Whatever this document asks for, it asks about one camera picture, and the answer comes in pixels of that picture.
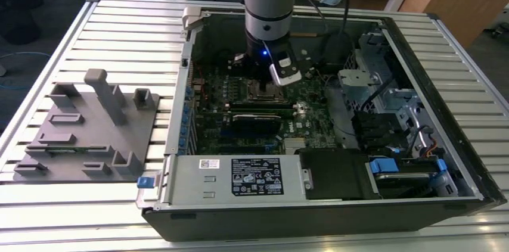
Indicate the silver CPU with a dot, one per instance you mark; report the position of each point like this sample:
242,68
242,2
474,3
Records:
258,93

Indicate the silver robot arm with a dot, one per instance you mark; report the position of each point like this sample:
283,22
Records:
269,4

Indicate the CPU socket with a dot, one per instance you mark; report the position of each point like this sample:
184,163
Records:
250,98

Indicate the black graphics card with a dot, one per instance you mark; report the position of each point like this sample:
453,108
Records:
257,127

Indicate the green motherboard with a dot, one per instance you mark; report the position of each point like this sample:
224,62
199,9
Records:
314,121

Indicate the silver chipset heatsink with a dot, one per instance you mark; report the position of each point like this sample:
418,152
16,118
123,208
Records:
295,142

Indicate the black drive connector block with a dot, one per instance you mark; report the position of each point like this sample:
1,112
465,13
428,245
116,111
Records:
375,130

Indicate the silver power supply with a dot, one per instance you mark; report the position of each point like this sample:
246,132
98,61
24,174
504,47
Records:
187,186

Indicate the blue disk carrier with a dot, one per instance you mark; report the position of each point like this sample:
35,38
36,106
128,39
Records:
383,165
440,165

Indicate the grey parts rack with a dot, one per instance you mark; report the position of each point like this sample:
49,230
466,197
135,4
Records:
99,144

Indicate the blue case latch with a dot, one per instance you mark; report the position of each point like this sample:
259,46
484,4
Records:
144,182

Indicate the black hard disk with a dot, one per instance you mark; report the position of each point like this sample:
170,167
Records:
401,185

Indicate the black PC case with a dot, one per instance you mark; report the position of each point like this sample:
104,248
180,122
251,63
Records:
278,225

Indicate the green RAM stick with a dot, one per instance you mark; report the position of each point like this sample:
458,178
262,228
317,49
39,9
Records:
67,150

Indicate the black office chair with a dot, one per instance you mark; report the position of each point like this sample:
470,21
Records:
20,10

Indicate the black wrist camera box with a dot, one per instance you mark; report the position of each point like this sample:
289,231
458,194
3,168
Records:
239,59

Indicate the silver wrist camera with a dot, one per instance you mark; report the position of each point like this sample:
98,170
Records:
285,68

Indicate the silver metal drive bracket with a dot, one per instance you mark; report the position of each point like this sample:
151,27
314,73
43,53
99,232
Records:
355,78

